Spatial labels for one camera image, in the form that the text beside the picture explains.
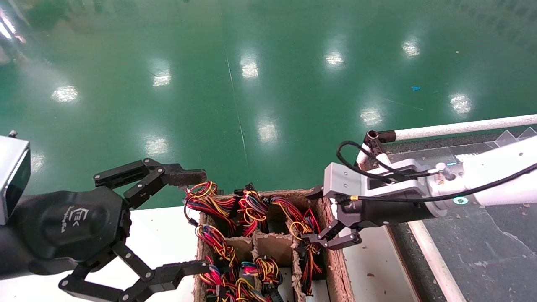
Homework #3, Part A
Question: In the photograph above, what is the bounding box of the white crosswise frame pipe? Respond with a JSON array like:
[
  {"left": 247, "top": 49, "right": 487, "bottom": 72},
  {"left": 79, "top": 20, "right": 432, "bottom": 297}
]
[{"left": 394, "top": 114, "right": 537, "bottom": 141}]

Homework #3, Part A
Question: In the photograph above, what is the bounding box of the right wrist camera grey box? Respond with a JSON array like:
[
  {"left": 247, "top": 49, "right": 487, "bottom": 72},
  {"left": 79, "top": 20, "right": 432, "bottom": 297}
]
[{"left": 323, "top": 163, "right": 435, "bottom": 198}]

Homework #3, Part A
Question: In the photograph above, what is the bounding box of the brown cardboard divider box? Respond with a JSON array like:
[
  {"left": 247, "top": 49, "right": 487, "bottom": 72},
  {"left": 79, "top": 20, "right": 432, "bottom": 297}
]
[{"left": 193, "top": 187, "right": 354, "bottom": 302}]

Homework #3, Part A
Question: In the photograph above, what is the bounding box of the short white frame pipe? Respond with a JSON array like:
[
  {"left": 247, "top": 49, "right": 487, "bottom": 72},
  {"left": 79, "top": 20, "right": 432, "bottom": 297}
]
[{"left": 355, "top": 144, "right": 372, "bottom": 165}]

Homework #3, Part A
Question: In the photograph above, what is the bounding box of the black pipe connector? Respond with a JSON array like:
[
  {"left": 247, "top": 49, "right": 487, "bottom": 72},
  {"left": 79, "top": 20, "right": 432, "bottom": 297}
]
[{"left": 363, "top": 130, "right": 397, "bottom": 158}]

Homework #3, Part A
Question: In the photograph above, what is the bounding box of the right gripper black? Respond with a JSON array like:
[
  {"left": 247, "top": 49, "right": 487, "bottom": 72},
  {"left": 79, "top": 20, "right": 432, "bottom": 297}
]
[{"left": 301, "top": 186, "right": 438, "bottom": 251}]

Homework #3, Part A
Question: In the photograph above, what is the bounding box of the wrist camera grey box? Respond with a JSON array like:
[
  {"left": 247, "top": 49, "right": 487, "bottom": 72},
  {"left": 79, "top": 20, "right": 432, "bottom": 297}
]
[
  {"left": 323, "top": 163, "right": 435, "bottom": 198},
  {"left": 0, "top": 130, "right": 31, "bottom": 226}
]

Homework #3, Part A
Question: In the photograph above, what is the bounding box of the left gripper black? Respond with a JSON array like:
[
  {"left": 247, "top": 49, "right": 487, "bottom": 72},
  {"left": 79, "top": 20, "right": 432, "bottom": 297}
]
[{"left": 8, "top": 158, "right": 210, "bottom": 302}]

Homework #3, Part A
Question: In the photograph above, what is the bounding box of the black looped cable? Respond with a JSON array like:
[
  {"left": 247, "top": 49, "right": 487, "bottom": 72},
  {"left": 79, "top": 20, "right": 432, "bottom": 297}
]
[{"left": 336, "top": 140, "right": 438, "bottom": 184}]

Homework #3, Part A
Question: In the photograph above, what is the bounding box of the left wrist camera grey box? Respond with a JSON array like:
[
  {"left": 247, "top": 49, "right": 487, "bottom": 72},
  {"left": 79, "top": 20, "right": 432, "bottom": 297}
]
[{"left": 0, "top": 130, "right": 31, "bottom": 226}]

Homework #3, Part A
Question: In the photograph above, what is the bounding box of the black cable with brass plug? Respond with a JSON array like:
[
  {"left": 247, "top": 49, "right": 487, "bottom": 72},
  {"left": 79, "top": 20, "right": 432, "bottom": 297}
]
[{"left": 349, "top": 162, "right": 537, "bottom": 203}]

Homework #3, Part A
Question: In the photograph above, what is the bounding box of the power supply colourful wire harness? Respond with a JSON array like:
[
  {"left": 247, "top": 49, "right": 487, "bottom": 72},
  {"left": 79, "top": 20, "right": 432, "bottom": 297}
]
[
  {"left": 240, "top": 257, "right": 284, "bottom": 302},
  {"left": 195, "top": 224, "right": 240, "bottom": 273},
  {"left": 198, "top": 256, "right": 235, "bottom": 302},
  {"left": 234, "top": 277, "right": 271, "bottom": 302},
  {"left": 183, "top": 181, "right": 237, "bottom": 235},
  {"left": 268, "top": 195, "right": 315, "bottom": 242},
  {"left": 234, "top": 183, "right": 269, "bottom": 237}
]

